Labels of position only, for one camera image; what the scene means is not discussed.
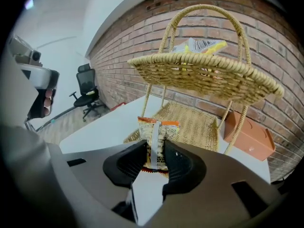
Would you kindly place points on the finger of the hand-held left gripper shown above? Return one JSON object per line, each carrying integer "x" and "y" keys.
{"x": 42, "y": 77}

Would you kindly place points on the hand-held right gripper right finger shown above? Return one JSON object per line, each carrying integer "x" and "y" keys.
{"x": 218, "y": 193}

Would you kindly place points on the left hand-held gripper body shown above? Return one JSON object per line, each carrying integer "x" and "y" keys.
{"x": 26, "y": 51}

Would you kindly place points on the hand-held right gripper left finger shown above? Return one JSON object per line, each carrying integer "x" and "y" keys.
{"x": 90, "y": 174}

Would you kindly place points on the beige snack packet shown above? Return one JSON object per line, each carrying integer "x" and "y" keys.
{"x": 156, "y": 136}

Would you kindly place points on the two-tier wicker basket stand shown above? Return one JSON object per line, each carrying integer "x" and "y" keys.
{"x": 204, "y": 72}

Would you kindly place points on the white orange snack packet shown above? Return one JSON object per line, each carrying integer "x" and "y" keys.
{"x": 202, "y": 45}

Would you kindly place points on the person's left hand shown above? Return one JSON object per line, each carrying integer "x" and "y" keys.
{"x": 48, "y": 101}

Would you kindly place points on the person's white shirt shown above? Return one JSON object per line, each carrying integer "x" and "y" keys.
{"x": 12, "y": 98}

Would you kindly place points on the black mesh office chair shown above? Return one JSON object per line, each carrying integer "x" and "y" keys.
{"x": 86, "y": 89}

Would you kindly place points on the ceiling light tube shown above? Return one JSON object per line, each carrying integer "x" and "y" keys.
{"x": 29, "y": 3}

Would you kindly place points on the orange cardboard box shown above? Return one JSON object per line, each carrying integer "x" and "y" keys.
{"x": 251, "y": 136}

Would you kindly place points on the red box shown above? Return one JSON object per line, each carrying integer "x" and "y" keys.
{"x": 117, "y": 107}

